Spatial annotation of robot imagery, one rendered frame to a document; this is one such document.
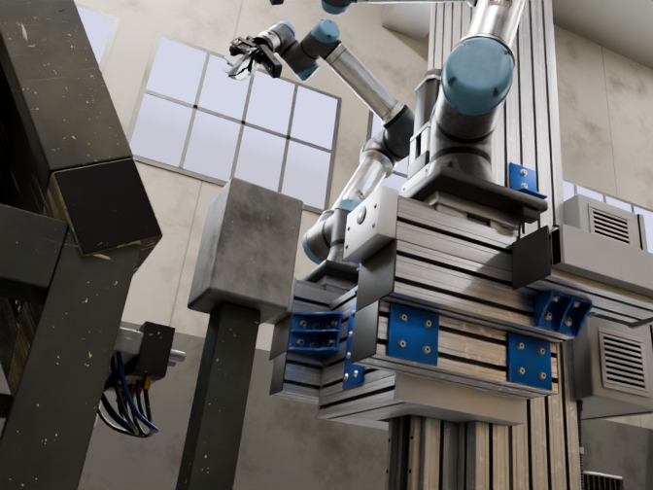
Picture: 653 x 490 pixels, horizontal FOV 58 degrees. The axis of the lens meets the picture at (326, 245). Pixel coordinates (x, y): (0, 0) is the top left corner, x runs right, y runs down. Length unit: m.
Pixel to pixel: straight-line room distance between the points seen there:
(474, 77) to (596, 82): 7.70
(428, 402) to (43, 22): 0.83
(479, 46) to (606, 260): 0.41
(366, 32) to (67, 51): 6.00
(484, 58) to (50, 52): 0.67
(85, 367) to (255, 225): 0.30
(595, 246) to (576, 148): 6.78
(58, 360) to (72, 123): 0.31
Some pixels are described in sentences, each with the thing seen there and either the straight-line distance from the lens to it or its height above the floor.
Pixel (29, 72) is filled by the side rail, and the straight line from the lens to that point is 0.89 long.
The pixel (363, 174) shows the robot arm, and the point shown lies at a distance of 1.83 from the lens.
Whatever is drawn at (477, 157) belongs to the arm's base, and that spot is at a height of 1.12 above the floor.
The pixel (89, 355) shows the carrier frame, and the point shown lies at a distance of 0.77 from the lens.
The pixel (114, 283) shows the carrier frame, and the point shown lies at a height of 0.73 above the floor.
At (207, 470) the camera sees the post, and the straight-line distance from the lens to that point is 0.82.
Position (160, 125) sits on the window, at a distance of 5.33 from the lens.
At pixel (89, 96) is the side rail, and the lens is 0.89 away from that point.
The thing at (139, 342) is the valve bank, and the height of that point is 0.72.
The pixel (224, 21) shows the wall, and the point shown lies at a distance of 6.17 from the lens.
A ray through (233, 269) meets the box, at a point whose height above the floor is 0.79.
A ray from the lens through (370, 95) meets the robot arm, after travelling 1.83.
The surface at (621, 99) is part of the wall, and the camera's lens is 8.92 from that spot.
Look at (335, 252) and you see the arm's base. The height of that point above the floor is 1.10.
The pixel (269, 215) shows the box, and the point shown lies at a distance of 0.88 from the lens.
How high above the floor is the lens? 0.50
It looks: 24 degrees up
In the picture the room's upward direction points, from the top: 7 degrees clockwise
